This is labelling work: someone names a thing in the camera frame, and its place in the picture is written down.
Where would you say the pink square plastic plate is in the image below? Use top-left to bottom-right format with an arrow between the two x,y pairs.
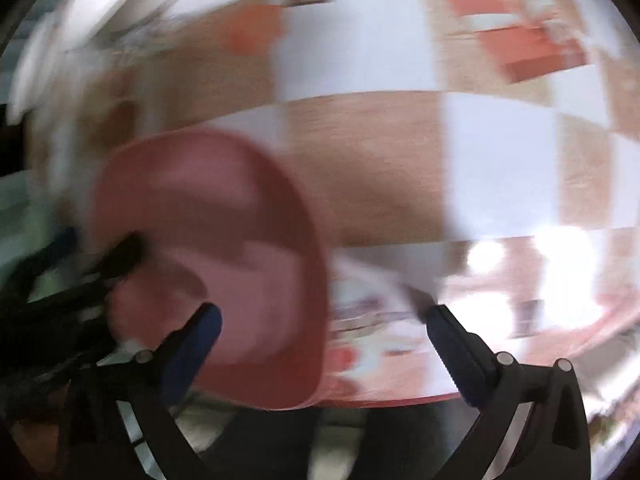
90,127 -> 331,410

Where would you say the patterned checkered tablecloth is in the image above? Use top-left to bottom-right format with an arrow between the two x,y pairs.
6,0 -> 639,405

